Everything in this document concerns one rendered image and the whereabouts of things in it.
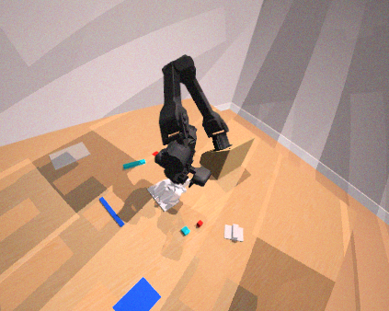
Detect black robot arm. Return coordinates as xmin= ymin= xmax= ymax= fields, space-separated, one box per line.
xmin=159 ymin=54 xmax=233 ymax=185

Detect blue flat rectangular plate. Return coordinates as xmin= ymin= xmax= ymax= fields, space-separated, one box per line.
xmin=113 ymin=277 xmax=161 ymax=311

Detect blue long bar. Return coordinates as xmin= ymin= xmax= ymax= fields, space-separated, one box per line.
xmin=99 ymin=197 xmax=125 ymax=227

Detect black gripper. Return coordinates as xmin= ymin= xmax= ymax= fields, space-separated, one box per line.
xmin=154 ymin=148 xmax=212 ymax=189

